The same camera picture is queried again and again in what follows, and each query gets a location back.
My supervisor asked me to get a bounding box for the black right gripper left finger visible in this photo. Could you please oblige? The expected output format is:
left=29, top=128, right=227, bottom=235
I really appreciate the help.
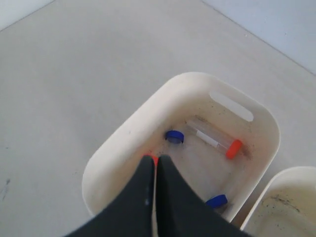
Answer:
left=67, top=157, right=155, bottom=237

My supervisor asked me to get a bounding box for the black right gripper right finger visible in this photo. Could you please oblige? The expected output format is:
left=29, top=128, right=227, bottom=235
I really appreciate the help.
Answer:
left=156, top=155, right=249, bottom=237

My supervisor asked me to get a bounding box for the blue-capped tube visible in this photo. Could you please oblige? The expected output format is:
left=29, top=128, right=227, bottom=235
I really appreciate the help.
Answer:
left=204, top=194, right=233, bottom=216

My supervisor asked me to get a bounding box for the orange-capped tube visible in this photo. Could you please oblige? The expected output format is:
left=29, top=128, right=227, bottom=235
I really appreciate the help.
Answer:
left=143, top=154, right=158, bottom=166

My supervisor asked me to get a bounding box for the cream plastic bin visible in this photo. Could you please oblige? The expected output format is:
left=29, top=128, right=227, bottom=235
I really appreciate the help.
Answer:
left=240, top=166, right=316, bottom=237
left=82, top=72, right=280, bottom=221

